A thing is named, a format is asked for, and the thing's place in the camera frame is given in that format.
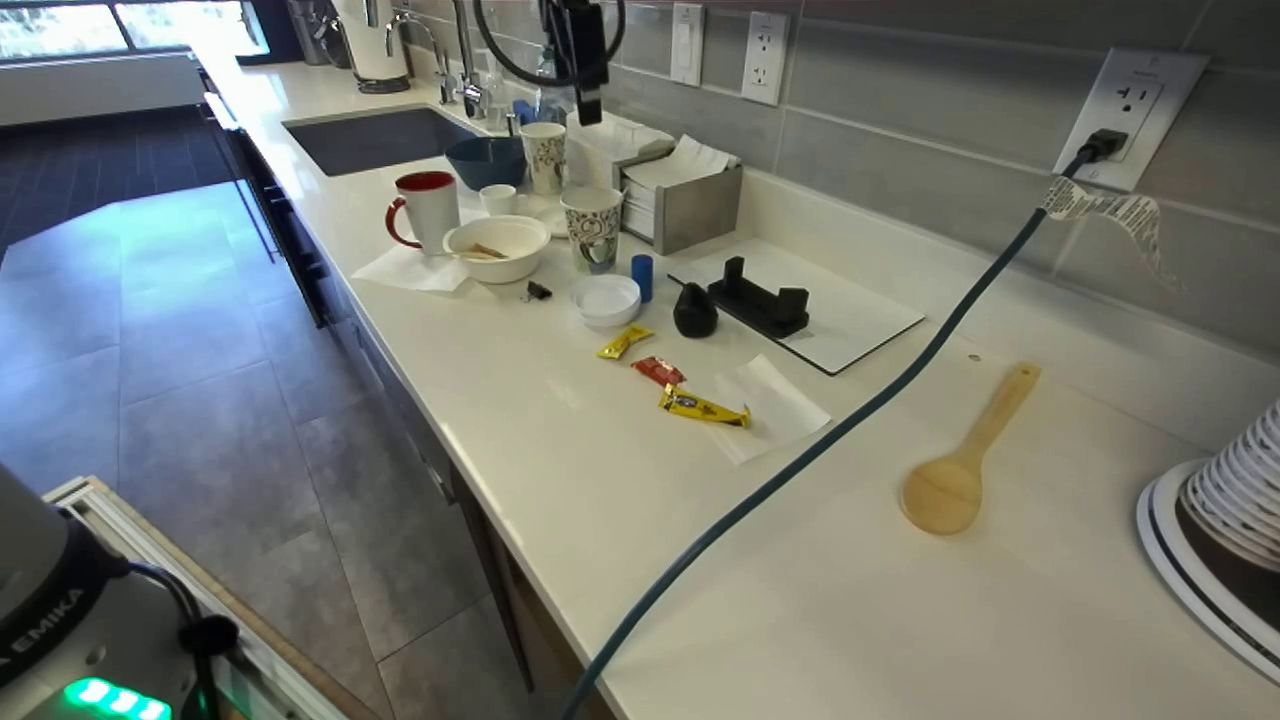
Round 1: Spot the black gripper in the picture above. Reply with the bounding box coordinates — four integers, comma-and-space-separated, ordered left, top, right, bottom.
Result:
546, 0, 618, 133

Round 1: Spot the white paper towel pile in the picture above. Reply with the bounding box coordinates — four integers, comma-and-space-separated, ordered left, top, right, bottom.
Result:
566, 114, 736, 191

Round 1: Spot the clear soap dispenser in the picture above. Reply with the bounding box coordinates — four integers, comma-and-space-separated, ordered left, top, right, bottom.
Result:
464, 52, 511, 133

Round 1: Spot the white flat plate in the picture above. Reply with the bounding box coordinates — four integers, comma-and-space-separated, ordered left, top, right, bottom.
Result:
511, 191, 578, 246

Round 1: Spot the metal sink faucet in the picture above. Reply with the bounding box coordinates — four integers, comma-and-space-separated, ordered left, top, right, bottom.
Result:
438, 0, 491, 118

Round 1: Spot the cardboard box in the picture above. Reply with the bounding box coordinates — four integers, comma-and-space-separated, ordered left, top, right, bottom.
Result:
622, 137, 748, 261

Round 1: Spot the white cereal bowl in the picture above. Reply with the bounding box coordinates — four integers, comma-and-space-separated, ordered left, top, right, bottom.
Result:
439, 213, 556, 289

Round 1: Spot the white mug with red inside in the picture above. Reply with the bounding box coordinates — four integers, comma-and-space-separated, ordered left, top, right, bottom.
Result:
381, 168, 464, 265

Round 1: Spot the small white dish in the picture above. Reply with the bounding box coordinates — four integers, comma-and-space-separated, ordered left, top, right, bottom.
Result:
574, 274, 650, 333

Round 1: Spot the dark kitchen sink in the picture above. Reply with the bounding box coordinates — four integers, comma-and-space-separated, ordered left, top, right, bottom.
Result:
281, 104, 473, 181

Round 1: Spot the white kettle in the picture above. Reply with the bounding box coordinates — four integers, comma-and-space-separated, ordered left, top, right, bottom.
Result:
332, 0, 416, 98

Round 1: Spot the black round knob object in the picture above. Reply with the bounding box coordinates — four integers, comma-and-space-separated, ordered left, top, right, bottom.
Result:
669, 277, 722, 346

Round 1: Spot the short yellow sachet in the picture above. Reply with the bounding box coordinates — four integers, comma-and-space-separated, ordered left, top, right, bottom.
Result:
598, 319, 662, 366

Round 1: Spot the white paper napkin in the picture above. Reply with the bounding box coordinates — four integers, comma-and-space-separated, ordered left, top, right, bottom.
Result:
347, 239, 473, 301

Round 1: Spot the black clamp holder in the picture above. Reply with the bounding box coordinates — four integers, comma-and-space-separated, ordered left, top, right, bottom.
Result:
704, 254, 817, 342

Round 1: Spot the red sachet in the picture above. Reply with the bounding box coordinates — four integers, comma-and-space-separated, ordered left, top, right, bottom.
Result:
627, 351, 688, 393

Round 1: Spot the long yellow sachet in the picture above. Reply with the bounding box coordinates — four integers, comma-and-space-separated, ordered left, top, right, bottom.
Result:
658, 384, 756, 432

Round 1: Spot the clear plastic wrapper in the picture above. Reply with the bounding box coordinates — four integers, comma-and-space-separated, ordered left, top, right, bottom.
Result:
725, 351, 837, 453

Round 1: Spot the black power plug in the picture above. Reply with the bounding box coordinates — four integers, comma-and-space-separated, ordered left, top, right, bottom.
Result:
1057, 123, 1131, 183

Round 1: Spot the wooden spoon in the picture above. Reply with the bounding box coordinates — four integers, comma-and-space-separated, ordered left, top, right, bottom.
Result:
893, 361, 1045, 542

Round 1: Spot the clear tape strip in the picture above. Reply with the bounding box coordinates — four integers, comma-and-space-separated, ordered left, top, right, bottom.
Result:
1037, 175, 1165, 261

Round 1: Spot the robot control box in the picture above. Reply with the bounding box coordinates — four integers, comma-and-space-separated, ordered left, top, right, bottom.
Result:
0, 463, 352, 720

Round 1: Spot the white wall switch plate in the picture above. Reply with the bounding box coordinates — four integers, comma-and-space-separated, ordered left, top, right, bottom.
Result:
663, 0, 707, 94

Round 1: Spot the white double wall outlet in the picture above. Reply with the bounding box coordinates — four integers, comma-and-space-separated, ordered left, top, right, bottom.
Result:
736, 10, 793, 108

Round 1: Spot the spoon with black handle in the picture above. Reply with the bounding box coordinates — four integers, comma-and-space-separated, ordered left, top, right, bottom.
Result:
464, 238, 556, 306

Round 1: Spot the dark green power cable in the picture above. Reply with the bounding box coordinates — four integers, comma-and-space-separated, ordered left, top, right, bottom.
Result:
556, 204, 1057, 720

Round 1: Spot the window with dark frame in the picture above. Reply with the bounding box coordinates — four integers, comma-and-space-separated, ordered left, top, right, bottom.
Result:
0, 0, 272, 68

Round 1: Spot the large white wall outlet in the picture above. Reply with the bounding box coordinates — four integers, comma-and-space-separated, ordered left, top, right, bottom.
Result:
1051, 47, 1212, 196

